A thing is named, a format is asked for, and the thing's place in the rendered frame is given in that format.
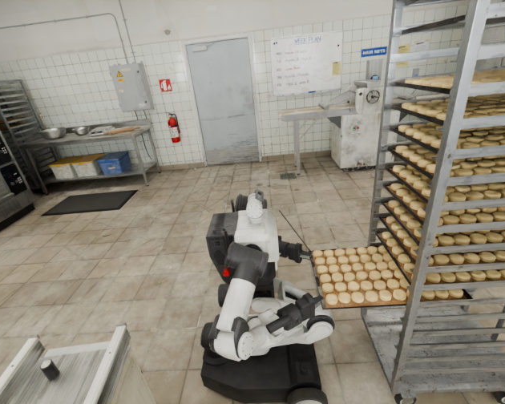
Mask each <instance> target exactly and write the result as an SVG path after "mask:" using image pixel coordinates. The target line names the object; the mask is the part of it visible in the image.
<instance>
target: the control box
mask: <svg viewBox="0 0 505 404"><path fill-rule="evenodd" d="M110 342H111V341H104V342H98V343H91V344H86V345H74V346H68V347H62V348H56V349H49V350H48V351H47V352H46V355H45V356H44V357H51V356H57V355H64V354H75V353H81V352H87V351H93V350H99V349H107V347H108V346H109V344H110Z"/></svg>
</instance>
